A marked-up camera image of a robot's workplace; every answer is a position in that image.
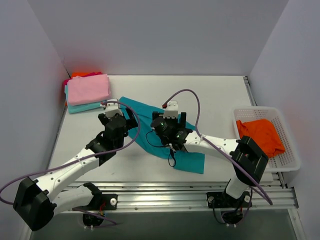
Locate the teal polo shirt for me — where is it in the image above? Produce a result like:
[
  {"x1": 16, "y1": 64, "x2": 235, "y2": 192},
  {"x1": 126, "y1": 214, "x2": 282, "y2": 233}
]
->
[{"x1": 119, "y1": 96, "x2": 205, "y2": 174}]

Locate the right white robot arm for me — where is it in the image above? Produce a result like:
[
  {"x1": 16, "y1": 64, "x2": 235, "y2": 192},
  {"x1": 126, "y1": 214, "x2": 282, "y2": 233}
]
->
[{"x1": 150, "y1": 111, "x2": 269, "y2": 207}]

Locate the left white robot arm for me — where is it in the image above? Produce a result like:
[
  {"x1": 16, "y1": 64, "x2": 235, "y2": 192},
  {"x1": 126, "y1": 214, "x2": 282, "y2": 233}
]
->
[{"x1": 13, "y1": 107, "x2": 140, "y2": 231}]

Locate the folded pink t shirt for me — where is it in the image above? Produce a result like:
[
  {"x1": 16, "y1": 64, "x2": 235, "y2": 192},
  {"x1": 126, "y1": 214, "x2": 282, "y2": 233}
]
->
[{"x1": 66, "y1": 74, "x2": 111, "y2": 106}]

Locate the folded light teal t shirt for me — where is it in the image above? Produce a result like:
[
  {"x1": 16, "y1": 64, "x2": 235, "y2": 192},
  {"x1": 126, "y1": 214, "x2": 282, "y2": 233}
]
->
[{"x1": 64, "y1": 87, "x2": 110, "y2": 114}]

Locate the crumpled orange shirt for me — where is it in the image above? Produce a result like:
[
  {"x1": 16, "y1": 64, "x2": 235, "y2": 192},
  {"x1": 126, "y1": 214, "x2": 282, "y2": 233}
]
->
[{"x1": 236, "y1": 119, "x2": 286, "y2": 158}]

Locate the white plastic basket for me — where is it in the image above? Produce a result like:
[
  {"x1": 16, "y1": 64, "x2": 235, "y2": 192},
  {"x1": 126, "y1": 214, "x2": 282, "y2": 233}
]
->
[{"x1": 232, "y1": 106, "x2": 301, "y2": 173}]

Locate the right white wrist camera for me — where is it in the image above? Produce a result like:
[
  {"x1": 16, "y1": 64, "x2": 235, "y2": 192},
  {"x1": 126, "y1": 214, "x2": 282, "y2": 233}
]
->
[{"x1": 162, "y1": 101, "x2": 179, "y2": 119}]

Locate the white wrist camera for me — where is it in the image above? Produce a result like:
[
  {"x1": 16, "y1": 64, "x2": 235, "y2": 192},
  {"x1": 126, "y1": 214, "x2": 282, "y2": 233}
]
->
[
  {"x1": 162, "y1": 101, "x2": 179, "y2": 119},
  {"x1": 100, "y1": 98, "x2": 123, "y2": 119}
]

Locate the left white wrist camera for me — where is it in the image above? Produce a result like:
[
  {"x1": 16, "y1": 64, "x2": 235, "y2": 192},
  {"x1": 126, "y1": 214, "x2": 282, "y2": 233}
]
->
[{"x1": 100, "y1": 98, "x2": 123, "y2": 119}]

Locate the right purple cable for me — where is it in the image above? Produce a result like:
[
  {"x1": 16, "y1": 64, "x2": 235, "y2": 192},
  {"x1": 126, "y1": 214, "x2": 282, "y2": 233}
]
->
[{"x1": 162, "y1": 89, "x2": 274, "y2": 206}]

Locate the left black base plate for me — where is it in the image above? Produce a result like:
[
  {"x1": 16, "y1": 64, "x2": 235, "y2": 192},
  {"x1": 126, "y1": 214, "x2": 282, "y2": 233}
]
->
[{"x1": 99, "y1": 193, "x2": 118, "y2": 211}]

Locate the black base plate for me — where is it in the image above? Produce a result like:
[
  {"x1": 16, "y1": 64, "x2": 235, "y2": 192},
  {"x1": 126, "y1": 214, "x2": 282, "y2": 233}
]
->
[
  {"x1": 206, "y1": 191, "x2": 252, "y2": 209},
  {"x1": 99, "y1": 193, "x2": 118, "y2": 211}
]

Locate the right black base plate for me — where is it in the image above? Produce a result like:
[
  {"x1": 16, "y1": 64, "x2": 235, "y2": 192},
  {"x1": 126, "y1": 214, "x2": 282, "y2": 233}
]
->
[{"x1": 206, "y1": 191, "x2": 252, "y2": 209}]

